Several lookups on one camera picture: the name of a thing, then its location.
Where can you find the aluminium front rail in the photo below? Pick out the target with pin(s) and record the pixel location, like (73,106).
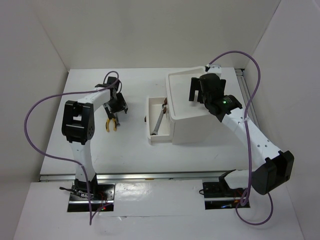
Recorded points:
(144,176)

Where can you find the yellow handled pliers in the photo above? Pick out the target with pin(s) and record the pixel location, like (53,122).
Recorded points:
(111,124)

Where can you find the small silver wrench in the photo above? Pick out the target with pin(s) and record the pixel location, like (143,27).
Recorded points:
(117,120)

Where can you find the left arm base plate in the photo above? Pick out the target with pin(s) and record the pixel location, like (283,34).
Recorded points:
(103,199)

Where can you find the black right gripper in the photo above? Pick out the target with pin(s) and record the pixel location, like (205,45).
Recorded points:
(195,86)

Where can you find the white drawer cabinet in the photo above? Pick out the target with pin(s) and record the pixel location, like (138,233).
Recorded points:
(192,123)

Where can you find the aluminium side rail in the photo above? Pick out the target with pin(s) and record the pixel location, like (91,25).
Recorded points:
(240,73)

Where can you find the large silver ratchet wrench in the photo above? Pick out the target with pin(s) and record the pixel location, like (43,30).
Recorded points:
(158,123)

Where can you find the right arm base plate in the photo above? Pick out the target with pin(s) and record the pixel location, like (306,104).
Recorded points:
(218,196)

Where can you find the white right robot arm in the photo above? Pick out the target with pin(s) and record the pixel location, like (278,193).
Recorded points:
(270,166)

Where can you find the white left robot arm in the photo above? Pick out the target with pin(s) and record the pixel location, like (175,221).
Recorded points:
(78,126)

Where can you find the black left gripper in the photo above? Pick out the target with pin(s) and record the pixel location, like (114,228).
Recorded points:
(121,106)

